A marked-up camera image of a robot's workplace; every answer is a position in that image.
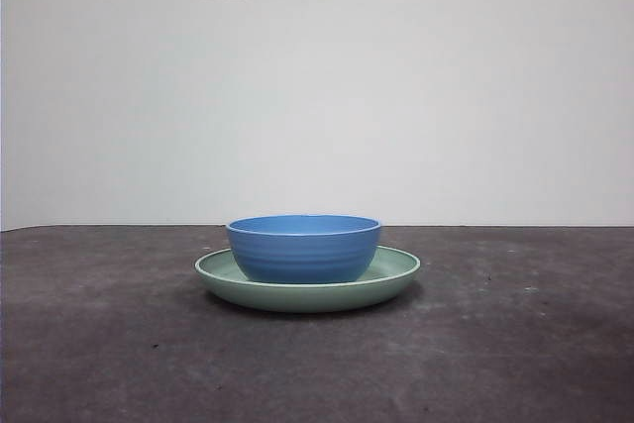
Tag blue bowl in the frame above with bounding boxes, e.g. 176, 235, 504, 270
225, 215, 384, 283

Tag green plate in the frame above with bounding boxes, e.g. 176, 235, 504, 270
194, 244, 422, 314

